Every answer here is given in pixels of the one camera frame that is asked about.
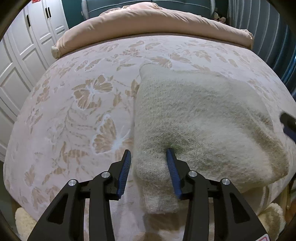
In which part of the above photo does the cream knitted sweater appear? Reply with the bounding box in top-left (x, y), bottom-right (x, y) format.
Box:
top-left (133, 63), bottom-right (289, 214)

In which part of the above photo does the cream fluffy rug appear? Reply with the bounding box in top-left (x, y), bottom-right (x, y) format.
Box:
top-left (15, 207), bottom-right (37, 241)

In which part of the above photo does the blue striped curtain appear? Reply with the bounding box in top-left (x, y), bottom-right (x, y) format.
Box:
top-left (227, 0), bottom-right (295, 96)

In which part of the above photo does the pink butterfly bed blanket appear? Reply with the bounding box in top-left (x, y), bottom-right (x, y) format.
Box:
top-left (3, 34), bottom-right (296, 241)

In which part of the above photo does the white panelled wardrobe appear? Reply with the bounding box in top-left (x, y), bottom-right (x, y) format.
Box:
top-left (1, 1), bottom-right (68, 161)

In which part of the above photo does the beige folded duvet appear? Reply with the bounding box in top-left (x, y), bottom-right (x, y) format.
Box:
top-left (51, 4), bottom-right (253, 59)

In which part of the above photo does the teal padded headboard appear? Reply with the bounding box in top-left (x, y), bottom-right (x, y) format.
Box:
top-left (81, 0), bottom-right (215, 20)

